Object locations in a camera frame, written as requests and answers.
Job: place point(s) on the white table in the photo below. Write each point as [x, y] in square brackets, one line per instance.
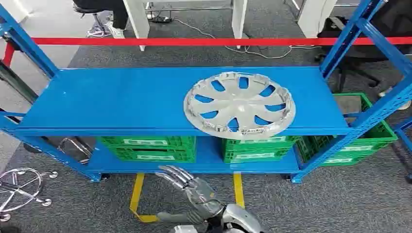
[136, 19]

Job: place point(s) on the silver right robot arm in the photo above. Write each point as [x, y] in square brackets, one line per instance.
[241, 218]

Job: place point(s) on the black round base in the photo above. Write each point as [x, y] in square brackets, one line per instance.
[31, 148]

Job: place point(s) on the small blue metal rack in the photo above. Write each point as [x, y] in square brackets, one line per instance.
[404, 132]

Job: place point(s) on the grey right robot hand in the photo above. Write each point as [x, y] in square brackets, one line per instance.
[201, 197]

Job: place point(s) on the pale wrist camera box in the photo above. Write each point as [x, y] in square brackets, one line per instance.
[184, 229]

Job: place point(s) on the yellow floor tape outline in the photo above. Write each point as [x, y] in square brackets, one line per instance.
[136, 193]

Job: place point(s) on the black power strip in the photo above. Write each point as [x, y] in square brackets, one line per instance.
[160, 19]

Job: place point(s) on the chrome chair base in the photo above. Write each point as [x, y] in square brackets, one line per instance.
[19, 188]

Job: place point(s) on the red barrier tape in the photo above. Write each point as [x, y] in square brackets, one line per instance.
[193, 41]

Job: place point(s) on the black office chair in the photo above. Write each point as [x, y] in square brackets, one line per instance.
[396, 22]

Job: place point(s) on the white table leg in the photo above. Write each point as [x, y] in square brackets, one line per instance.
[314, 16]

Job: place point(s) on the person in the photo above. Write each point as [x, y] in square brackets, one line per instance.
[119, 14]

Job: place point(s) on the blue metal shelf rack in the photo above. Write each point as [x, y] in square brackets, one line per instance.
[128, 99]

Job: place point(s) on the black stool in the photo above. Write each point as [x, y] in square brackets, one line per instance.
[84, 10]

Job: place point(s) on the dark grey metal bar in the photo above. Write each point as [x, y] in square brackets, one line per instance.
[19, 83]

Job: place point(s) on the silver plastic wheel hubcap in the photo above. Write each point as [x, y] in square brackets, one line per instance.
[239, 104]

